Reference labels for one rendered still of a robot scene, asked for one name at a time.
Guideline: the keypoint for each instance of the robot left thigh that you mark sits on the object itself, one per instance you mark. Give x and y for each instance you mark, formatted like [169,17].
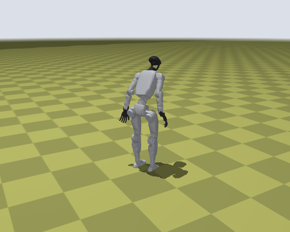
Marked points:
[136,123]

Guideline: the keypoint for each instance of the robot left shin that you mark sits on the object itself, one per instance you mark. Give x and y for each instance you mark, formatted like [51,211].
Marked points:
[136,146]

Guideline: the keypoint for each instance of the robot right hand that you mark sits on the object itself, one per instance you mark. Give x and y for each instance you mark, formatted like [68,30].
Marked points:
[164,118]

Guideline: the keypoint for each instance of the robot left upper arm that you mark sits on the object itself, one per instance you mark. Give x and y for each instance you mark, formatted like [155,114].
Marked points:
[131,90]

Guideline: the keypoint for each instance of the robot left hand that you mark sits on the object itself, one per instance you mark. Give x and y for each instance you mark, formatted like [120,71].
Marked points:
[124,115]

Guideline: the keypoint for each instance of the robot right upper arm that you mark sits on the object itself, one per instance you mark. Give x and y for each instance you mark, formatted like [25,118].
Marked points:
[160,79]

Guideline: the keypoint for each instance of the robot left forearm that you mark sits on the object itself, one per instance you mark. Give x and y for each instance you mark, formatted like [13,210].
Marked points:
[127,101]

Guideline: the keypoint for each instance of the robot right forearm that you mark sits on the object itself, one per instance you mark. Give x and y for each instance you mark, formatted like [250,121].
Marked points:
[159,102]

